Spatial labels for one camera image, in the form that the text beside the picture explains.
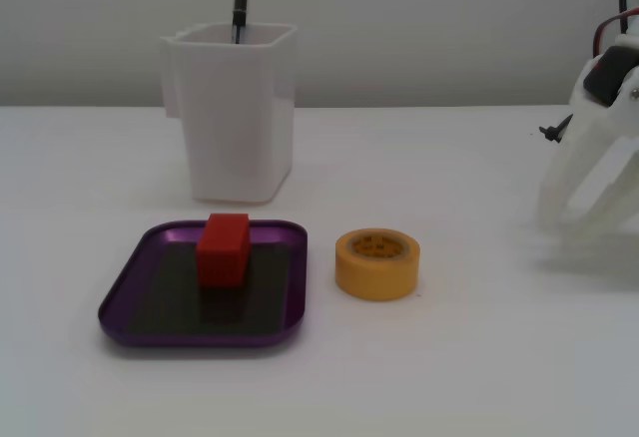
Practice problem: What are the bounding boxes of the black cable with plug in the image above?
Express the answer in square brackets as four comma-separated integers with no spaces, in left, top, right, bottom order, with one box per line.
[538,113,575,145]

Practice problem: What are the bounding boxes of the red motor wires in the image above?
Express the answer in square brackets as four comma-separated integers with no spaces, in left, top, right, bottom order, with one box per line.
[591,9,639,55]

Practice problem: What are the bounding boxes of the red cube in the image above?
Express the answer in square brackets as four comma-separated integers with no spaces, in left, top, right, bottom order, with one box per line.
[196,213,251,289]

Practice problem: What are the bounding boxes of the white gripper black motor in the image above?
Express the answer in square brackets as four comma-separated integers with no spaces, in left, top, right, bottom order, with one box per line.
[540,5,639,244]

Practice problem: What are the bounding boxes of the clear black ballpoint pen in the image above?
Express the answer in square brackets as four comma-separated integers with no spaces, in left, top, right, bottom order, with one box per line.
[231,0,251,45]

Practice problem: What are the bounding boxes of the white plastic container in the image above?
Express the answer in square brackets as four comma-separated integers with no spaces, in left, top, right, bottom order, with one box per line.
[159,21,300,205]

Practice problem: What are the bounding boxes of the purple metal tray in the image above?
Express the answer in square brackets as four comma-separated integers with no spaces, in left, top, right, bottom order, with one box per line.
[97,218,310,349]

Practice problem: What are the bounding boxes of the yellow masking tape roll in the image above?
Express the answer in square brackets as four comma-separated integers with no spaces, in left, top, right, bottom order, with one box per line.
[333,227,421,302]

